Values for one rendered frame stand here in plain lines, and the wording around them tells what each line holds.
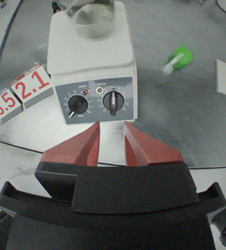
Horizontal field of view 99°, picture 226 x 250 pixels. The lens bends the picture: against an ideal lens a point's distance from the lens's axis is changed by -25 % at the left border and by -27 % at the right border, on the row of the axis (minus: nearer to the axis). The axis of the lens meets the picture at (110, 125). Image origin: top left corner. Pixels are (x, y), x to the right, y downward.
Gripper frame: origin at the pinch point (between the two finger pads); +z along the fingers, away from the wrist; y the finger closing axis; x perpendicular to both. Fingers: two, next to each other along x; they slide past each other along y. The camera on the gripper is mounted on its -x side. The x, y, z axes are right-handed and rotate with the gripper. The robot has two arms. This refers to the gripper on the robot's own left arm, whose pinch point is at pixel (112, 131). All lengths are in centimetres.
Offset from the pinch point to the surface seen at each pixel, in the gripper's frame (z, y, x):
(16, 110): 12.8, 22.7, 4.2
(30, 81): 13.4, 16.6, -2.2
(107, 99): 7.9, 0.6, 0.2
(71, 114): 6.5, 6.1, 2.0
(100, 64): 7.0, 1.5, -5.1
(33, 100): 13.5, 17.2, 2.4
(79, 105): 6.5, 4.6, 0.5
